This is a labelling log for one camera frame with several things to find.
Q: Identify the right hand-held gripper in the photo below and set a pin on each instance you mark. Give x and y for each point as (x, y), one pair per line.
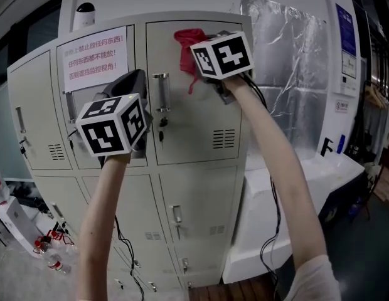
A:
(222, 56)

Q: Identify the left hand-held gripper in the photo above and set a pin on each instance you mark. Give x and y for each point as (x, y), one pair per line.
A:
(106, 133)

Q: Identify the red cloth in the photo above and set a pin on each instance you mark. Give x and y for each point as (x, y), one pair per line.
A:
(186, 49)

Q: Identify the grey metal cabinet door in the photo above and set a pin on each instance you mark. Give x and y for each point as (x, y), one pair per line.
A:
(194, 114)

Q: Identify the person's left forearm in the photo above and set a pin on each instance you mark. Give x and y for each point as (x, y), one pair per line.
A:
(97, 224)

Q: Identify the person's right forearm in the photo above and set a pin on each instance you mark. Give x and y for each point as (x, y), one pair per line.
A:
(285, 174)

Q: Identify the white paper notice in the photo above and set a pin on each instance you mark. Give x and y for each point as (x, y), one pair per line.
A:
(91, 58)

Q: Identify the black key in lock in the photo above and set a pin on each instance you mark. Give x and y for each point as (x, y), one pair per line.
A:
(71, 138)
(23, 150)
(162, 133)

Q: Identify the silver foil sheet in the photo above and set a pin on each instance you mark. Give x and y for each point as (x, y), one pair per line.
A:
(291, 58)

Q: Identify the beige metal locker unit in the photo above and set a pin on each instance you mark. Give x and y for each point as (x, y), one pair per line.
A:
(197, 193)

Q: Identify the white panel with blue poster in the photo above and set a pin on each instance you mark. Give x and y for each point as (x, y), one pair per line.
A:
(345, 27)

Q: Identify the small blue box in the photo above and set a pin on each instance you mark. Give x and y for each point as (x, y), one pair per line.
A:
(340, 143)

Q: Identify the large white covered block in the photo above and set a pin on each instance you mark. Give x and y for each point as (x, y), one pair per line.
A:
(323, 174)

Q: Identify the clothes rack with garments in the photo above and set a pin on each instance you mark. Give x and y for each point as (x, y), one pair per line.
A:
(376, 121)

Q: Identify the white water dispenser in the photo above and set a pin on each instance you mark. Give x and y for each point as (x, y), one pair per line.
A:
(15, 221)

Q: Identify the clear water jug red label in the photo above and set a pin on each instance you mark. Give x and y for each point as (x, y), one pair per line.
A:
(55, 263)

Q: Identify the brown wooden slat platform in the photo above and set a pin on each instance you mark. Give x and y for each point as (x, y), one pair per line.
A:
(232, 290)

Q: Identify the person's white shirt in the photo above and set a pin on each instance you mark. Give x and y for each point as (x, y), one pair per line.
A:
(317, 281)

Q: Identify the white security camera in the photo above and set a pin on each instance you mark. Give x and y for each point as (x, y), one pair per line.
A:
(84, 14)

